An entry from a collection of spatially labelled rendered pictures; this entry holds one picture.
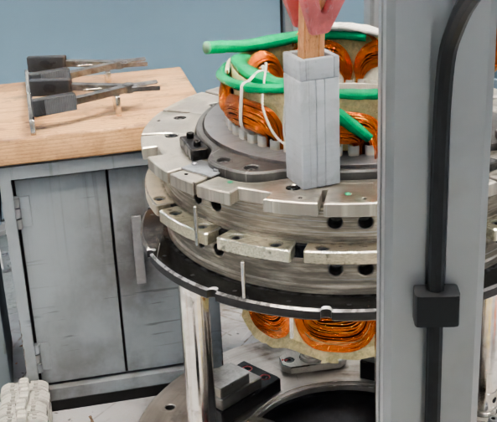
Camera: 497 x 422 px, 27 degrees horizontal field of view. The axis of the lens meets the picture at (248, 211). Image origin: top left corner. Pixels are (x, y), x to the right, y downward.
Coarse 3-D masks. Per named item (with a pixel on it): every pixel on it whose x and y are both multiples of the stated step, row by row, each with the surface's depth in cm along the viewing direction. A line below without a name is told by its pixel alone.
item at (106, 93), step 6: (102, 90) 96; (108, 90) 96; (114, 90) 96; (120, 90) 97; (126, 90) 97; (78, 96) 95; (84, 96) 95; (90, 96) 95; (96, 96) 96; (102, 96) 96; (108, 96) 96; (78, 102) 95; (84, 102) 95
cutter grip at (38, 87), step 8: (32, 80) 99; (40, 80) 99; (48, 80) 99; (56, 80) 99; (64, 80) 98; (32, 88) 99; (40, 88) 99; (48, 88) 99; (56, 88) 99; (64, 88) 99
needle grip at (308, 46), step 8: (320, 0) 66; (320, 8) 67; (304, 24) 67; (304, 32) 67; (304, 40) 68; (312, 40) 67; (320, 40) 68; (304, 48) 68; (312, 48) 68; (320, 48) 68; (304, 56) 68; (312, 56) 68; (320, 56) 68
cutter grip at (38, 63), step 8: (32, 56) 107; (40, 56) 107; (48, 56) 107; (56, 56) 107; (64, 56) 107; (32, 64) 107; (40, 64) 107; (48, 64) 107; (56, 64) 107; (64, 64) 107
